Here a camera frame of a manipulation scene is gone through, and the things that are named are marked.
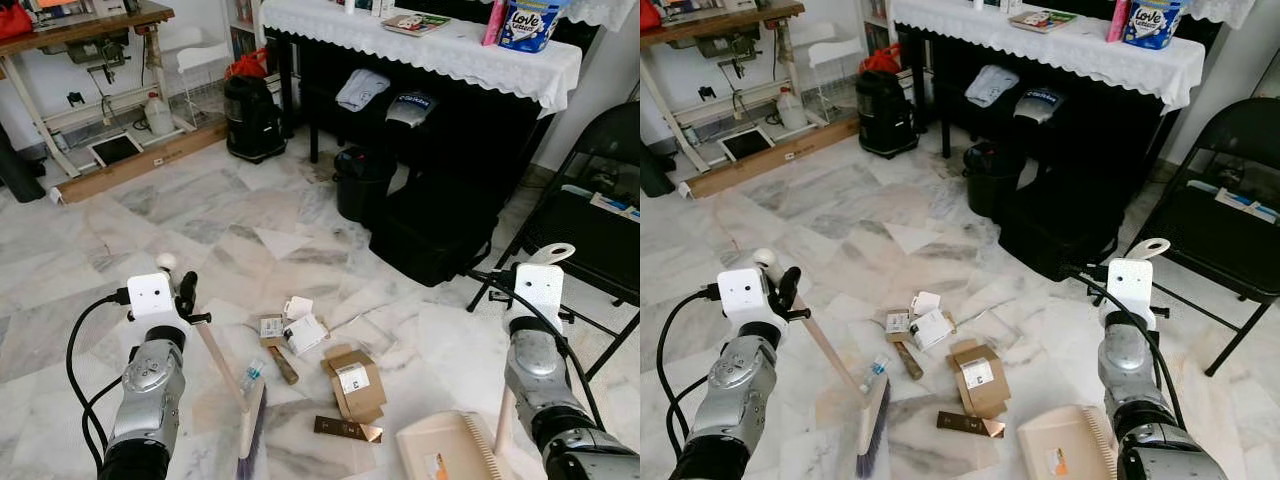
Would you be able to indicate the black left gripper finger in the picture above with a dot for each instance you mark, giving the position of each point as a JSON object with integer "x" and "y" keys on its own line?
{"x": 789, "y": 282}
{"x": 187, "y": 287}

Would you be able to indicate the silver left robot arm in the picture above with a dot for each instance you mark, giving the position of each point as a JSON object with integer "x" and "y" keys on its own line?
{"x": 735, "y": 390}
{"x": 150, "y": 390}

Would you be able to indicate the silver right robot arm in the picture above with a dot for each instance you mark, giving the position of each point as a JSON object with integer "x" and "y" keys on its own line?
{"x": 535, "y": 370}
{"x": 1125, "y": 365}

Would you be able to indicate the large black bag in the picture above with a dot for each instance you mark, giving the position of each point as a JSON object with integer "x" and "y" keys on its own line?
{"x": 430, "y": 240}
{"x": 1060, "y": 235}

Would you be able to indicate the brown labelled cardboard piece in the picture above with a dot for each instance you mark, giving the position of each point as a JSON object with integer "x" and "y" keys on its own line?
{"x": 271, "y": 328}
{"x": 898, "y": 323}

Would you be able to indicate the small clear blue-capped bottle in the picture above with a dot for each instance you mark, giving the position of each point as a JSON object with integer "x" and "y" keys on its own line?
{"x": 876, "y": 370}
{"x": 252, "y": 376}

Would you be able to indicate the black folding chair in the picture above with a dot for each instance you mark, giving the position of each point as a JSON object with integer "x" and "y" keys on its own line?
{"x": 1220, "y": 240}
{"x": 590, "y": 240}

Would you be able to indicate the brown cardboard tube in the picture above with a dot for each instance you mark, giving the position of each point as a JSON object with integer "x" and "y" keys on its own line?
{"x": 283, "y": 365}
{"x": 909, "y": 360}

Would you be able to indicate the small white carton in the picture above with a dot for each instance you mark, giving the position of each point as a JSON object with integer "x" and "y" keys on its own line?
{"x": 927, "y": 302}
{"x": 298, "y": 307}

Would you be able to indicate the long wooden plank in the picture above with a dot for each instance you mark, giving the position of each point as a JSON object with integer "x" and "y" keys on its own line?
{"x": 770, "y": 160}
{"x": 140, "y": 165}

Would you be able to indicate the white blue paper envelope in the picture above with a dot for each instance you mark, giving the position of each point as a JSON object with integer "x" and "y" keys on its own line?
{"x": 1235, "y": 200}
{"x": 605, "y": 203}

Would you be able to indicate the white framed dark tablet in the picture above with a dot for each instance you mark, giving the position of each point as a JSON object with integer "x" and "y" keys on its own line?
{"x": 748, "y": 145}
{"x": 115, "y": 150}

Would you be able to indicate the small black waste bin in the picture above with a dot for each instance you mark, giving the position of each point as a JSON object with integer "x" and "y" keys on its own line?
{"x": 985, "y": 185}
{"x": 355, "y": 190}

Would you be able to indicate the flattened labelled cardboard box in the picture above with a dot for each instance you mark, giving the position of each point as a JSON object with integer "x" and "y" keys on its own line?
{"x": 985, "y": 395}
{"x": 360, "y": 400}

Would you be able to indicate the white plastic jug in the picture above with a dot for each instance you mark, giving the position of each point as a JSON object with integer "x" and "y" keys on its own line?
{"x": 790, "y": 110}
{"x": 158, "y": 115}

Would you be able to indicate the black canister vacuum cleaner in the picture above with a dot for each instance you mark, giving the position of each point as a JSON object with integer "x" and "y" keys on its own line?
{"x": 252, "y": 120}
{"x": 885, "y": 115}

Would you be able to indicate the grey bag with logo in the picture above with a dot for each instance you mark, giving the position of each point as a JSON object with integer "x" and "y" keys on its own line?
{"x": 412, "y": 108}
{"x": 1040, "y": 103}

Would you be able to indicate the dark copper flat strip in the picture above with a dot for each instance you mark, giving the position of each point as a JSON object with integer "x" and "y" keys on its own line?
{"x": 970, "y": 423}
{"x": 345, "y": 428}

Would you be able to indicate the grey folded cloth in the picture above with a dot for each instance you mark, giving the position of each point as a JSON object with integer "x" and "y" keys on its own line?
{"x": 362, "y": 90}
{"x": 992, "y": 85}

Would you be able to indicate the red plastic bag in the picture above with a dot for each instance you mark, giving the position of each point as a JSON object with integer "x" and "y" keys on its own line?
{"x": 882, "y": 62}
{"x": 250, "y": 67}

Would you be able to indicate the white lace tablecloth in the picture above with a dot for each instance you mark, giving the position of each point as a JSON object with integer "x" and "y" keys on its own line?
{"x": 450, "y": 50}
{"x": 1080, "y": 50}

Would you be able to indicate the blue white tissue pack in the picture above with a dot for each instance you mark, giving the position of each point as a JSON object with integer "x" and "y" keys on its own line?
{"x": 530, "y": 28}
{"x": 1155, "y": 25}

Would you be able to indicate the pink bottle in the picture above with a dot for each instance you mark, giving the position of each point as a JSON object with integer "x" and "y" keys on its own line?
{"x": 494, "y": 25}
{"x": 1117, "y": 22}

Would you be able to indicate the colourful thin book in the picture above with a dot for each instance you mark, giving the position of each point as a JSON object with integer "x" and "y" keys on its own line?
{"x": 1042, "y": 20}
{"x": 415, "y": 24}

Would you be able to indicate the wooden sewing table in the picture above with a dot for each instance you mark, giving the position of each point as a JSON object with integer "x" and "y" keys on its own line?
{"x": 90, "y": 25}
{"x": 730, "y": 22}

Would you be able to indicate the white lace fabric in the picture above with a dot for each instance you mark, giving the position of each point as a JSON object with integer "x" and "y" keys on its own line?
{"x": 600, "y": 10}
{"x": 1225, "y": 10}

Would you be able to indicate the red cloth bag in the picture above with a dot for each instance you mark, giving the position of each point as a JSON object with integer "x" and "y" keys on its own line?
{"x": 12, "y": 22}
{"x": 649, "y": 15}

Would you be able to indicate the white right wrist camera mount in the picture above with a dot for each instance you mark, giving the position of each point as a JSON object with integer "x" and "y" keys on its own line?
{"x": 538, "y": 290}
{"x": 1130, "y": 285}

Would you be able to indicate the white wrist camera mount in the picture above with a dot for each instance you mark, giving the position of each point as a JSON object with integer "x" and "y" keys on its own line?
{"x": 152, "y": 295}
{"x": 742, "y": 292}
{"x": 1130, "y": 285}
{"x": 538, "y": 290}

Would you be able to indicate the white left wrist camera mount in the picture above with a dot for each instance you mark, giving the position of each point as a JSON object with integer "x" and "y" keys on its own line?
{"x": 152, "y": 295}
{"x": 742, "y": 292}

